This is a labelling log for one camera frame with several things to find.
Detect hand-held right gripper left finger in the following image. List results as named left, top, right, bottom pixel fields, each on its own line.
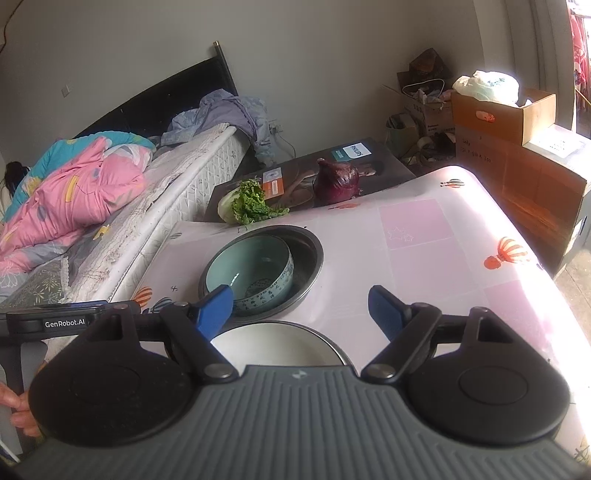
left=88, top=284, right=238, bottom=384

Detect green floral pillow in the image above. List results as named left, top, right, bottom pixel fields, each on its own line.
left=0, top=258, right=72, bottom=305

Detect dark paper bag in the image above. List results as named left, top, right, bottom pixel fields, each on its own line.
left=409, top=47, right=451, bottom=86

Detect open cardboard box with clutter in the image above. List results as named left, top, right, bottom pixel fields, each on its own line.
left=382, top=78, right=455, bottom=136

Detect pink and blue quilt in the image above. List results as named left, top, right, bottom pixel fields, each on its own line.
left=0, top=131, right=157, bottom=275

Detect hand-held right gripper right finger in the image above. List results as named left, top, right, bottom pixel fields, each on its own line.
left=360, top=285, right=515, bottom=384

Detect green paper bag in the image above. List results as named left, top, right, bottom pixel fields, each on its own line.
left=387, top=113, right=421, bottom=158

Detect large cardboard box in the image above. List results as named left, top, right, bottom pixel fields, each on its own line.
left=455, top=122, right=591, bottom=278

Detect brown cardboard box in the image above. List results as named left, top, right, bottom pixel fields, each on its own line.
left=451, top=87, right=557, bottom=146

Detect person's left hand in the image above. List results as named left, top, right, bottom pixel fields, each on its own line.
left=0, top=383, right=43, bottom=439

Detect grey-blue crumpled clothes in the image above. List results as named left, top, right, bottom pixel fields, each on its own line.
left=161, top=89, right=271, bottom=164

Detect flat printed carton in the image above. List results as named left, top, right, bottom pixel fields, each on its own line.
left=204, top=137, right=417, bottom=223

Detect white ceramic plate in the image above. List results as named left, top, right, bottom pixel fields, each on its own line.
left=210, top=322, right=347, bottom=370

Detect white quilted mattress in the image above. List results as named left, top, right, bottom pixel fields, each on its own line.
left=0, top=124, right=254, bottom=305

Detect white plastic bag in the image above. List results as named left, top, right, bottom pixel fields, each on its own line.
left=452, top=70, right=520, bottom=106

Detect pink hanging clothes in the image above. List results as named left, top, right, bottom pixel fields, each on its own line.
left=569, top=0, right=591, bottom=104

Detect teal ceramic bowl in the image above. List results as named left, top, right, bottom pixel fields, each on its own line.
left=204, top=234, right=295, bottom=313

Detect black headboard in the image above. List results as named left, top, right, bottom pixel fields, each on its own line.
left=74, top=42, right=238, bottom=153

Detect purple cabbage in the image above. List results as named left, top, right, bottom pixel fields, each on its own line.
left=313, top=158, right=362, bottom=205

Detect napa cabbage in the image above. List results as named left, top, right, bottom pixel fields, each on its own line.
left=217, top=179, right=291, bottom=227

